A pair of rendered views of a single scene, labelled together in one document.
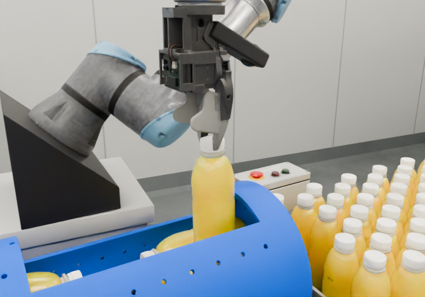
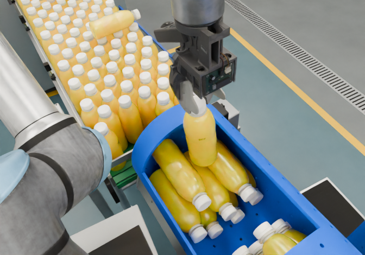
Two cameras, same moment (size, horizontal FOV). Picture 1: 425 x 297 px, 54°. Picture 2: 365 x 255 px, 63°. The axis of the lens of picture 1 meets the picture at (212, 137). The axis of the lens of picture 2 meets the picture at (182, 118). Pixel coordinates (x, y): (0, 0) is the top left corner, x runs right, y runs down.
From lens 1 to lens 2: 0.79 m
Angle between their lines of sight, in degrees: 75
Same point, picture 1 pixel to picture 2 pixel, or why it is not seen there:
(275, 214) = not seen: hidden behind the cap
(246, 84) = not seen: outside the picture
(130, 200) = (126, 227)
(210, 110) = not seen: hidden behind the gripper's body
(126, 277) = (280, 180)
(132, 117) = (90, 185)
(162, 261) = (261, 162)
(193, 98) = (189, 90)
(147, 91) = (76, 154)
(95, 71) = (33, 209)
